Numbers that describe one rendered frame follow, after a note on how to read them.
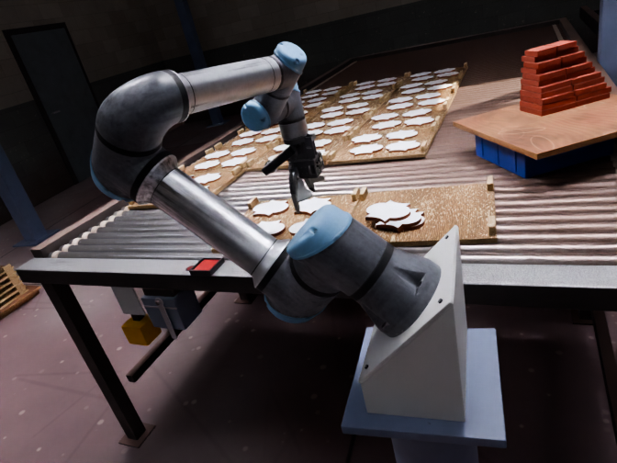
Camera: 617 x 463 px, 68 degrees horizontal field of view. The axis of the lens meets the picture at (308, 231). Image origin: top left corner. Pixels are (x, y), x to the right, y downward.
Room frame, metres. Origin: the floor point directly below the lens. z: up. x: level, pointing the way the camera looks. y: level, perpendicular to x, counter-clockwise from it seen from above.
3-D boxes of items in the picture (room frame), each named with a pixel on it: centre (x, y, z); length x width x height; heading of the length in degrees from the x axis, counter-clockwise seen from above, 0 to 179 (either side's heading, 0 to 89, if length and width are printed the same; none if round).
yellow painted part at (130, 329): (1.39, 0.66, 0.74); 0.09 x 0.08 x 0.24; 62
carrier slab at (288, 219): (1.38, 0.05, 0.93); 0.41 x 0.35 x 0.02; 66
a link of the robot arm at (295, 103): (1.25, -0.03, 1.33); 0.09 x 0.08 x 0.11; 141
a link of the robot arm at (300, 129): (1.25, -0.03, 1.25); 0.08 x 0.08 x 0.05
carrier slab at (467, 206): (1.20, -0.33, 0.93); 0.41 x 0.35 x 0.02; 66
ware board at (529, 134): (1.43, -0.89, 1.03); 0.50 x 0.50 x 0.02; 4
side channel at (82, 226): (3.44, 0.07, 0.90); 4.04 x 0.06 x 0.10; 152
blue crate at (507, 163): (1.44, -0.82, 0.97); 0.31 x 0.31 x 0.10; 4
